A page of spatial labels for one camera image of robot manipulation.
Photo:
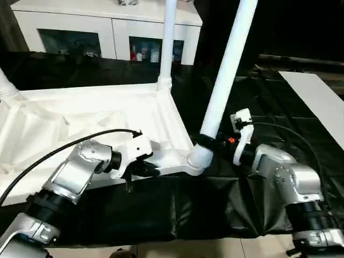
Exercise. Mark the white plastic table top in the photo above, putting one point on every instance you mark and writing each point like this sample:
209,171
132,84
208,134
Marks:
70,118

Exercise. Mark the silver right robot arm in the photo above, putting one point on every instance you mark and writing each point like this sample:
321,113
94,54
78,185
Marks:
290,177

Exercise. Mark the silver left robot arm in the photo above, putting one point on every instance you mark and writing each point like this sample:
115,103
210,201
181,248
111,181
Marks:
70,183

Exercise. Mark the black mat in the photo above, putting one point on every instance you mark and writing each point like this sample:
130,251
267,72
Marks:
177,209

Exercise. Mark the black cabinet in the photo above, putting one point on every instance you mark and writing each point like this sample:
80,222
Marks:
279,27

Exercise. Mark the white sideboard with glass doors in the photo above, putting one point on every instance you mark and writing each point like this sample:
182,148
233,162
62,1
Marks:
97,24

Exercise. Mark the grey curtain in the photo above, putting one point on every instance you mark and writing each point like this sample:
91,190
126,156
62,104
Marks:
11,24

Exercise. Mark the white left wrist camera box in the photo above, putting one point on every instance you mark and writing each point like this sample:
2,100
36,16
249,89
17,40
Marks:
134,153

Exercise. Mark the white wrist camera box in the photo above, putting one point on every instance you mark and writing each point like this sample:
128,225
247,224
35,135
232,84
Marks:
134,153
242,131

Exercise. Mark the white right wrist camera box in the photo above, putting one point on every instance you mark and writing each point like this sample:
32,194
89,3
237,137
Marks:
242,131

